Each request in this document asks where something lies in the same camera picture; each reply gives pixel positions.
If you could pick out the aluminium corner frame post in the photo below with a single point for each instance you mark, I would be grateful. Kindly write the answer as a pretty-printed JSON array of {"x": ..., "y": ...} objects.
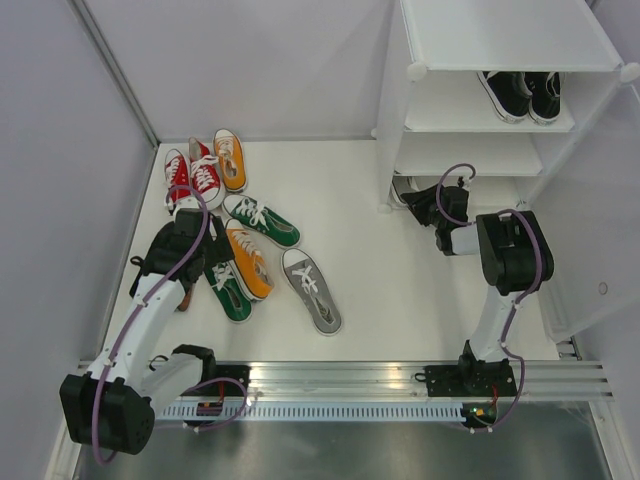
[{"x": 99, "y": 41}]

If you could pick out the green sneaker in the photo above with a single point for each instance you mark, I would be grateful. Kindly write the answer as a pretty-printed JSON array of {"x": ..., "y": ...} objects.
[
  {"x": 223, "y": 282},
  {"x": 256, "y": 216}
]

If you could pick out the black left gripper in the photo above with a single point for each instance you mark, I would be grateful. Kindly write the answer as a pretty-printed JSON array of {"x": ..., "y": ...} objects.
[{"x": 220, "y": 250}]

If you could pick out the aluminium mounting rail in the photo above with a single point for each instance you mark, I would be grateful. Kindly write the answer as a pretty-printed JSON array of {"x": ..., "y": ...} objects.
[{"x": 538, "y": 381}]

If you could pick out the red sneaker right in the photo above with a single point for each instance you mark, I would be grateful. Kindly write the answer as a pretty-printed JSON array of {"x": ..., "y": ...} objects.
[{"x": 204, "y": 173}]

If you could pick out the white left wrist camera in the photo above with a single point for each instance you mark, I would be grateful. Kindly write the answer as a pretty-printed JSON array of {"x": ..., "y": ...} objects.
[{"x": 188, "y": 202}]

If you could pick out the green sneaker far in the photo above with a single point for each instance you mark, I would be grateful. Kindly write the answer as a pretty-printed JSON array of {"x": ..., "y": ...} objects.
[{"x": 256, "y": 216}]

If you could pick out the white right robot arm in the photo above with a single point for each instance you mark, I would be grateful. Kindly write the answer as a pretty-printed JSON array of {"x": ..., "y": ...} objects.
[{"x": 515, "y": 260}]

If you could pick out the white slotted cable duct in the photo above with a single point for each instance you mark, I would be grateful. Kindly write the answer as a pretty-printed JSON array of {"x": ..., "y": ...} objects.
[{"x": 194, "y": 411}]

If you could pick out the black sneaker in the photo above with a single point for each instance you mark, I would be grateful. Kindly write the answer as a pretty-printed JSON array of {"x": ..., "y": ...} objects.
[
  {"x": 545, "y": 98},
  {"x": 508, "y": 95}
]

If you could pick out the red sneaker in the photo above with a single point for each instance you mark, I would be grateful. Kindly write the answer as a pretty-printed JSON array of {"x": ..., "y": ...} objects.
[
  {"x": 204, "y": 173},
  {"x": 177, "y": 175}
]

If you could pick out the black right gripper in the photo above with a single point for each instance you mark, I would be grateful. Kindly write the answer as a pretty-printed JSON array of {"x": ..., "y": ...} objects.
[{"x": 417, "y": 201}]

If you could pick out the orange sneaker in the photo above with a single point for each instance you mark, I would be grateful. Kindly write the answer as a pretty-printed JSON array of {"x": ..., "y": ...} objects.
[
  {"x": 248, "y": 263},
  {"x": 228, "y": 149}
]

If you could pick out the red sneaker left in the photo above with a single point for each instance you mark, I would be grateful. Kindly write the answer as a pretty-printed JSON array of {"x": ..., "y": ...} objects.
[{"x": 177, "y": 175}]

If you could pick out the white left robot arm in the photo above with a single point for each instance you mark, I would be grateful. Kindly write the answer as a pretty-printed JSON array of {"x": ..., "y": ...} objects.
[{"x": 114, "y": 404}]

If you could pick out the white shoe cabinet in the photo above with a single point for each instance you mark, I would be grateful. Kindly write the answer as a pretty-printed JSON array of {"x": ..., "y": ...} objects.
[{"x": 580, "y": 175}]

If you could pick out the green sneaker near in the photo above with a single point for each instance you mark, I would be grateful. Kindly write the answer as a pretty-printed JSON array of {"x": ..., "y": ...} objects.
[{"x": 223, "y": 282}]

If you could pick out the grey sneaker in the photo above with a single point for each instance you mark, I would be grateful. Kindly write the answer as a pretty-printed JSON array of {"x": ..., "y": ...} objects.
[
  {"x": 306, "y": 279},
  {"x": 402, "y": 185}
]

